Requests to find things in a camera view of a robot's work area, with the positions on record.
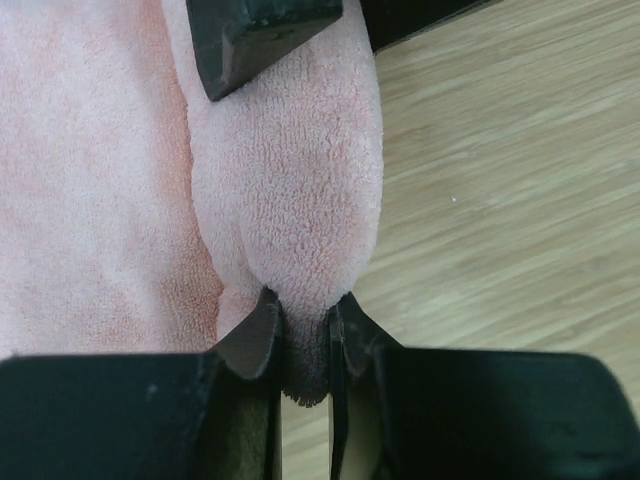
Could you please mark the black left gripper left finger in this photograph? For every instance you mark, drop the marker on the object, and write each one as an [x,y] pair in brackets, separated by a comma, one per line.
[207,415]

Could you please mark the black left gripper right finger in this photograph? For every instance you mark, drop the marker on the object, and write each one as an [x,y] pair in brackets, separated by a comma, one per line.
[423,413]

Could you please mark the large pink towel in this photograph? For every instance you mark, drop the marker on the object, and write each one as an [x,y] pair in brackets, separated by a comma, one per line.
[137,215]

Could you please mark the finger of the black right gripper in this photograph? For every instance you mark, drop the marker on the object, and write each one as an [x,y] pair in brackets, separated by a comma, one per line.
[392,22]
[235,40]

